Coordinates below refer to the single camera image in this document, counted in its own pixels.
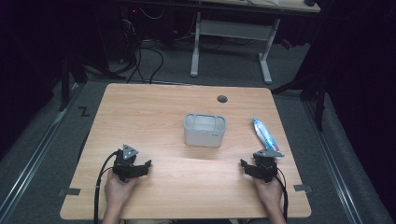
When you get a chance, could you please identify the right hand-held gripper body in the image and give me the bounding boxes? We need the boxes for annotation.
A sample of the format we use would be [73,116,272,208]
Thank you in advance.
[249,147,285,184]

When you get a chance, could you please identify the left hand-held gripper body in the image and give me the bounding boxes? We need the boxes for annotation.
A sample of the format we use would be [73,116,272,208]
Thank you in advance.
[112,143,140,183]

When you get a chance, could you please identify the blue white toothpaste tube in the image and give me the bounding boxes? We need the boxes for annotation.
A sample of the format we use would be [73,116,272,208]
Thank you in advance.
[252,117,284,161]

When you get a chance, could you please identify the grey white plastic container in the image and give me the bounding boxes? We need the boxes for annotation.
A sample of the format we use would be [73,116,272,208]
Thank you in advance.
[182,112,227,149]

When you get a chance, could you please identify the person's left hand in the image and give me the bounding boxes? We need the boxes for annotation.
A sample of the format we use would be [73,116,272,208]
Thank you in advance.
[104,169,138,209]

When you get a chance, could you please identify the person's right hand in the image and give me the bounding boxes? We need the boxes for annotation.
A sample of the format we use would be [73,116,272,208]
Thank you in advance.
[252,175,285,216]

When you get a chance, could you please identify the grey tape strip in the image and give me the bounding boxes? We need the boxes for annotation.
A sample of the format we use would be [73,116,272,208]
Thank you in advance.
[293,184,313,193]
[58,188,81,197]

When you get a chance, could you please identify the black floor tape mark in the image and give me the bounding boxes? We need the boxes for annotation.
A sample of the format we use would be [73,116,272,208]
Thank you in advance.
[78,105,92,118]

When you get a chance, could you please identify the black metal stand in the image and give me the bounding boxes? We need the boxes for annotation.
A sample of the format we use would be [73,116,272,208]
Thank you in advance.
[270,59,330,133]
[57,50,89,113]

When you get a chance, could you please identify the dark computer tower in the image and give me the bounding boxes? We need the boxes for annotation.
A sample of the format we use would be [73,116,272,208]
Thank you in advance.
[120,5,142,62]

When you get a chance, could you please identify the white-legged wooden desk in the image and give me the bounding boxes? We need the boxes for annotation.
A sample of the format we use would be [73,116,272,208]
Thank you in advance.
[190,0,322,85]

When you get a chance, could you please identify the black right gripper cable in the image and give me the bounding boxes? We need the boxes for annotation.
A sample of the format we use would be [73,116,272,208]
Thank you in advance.
[275,167,290,224]

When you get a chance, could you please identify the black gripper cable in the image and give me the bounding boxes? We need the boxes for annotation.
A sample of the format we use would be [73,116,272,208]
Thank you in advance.
[275,167,290,224]
[93,149,121,224]

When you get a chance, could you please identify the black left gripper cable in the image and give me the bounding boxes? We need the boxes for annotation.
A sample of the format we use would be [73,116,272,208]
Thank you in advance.
[93,149,121,224]

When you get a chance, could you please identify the metal floor rail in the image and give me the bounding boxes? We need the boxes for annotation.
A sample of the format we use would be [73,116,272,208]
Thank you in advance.
[302,100,364,224]
[0,82,82,220]

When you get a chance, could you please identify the black floor cables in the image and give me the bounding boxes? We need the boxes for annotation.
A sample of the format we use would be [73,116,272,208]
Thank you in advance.
[106,18,165,85]

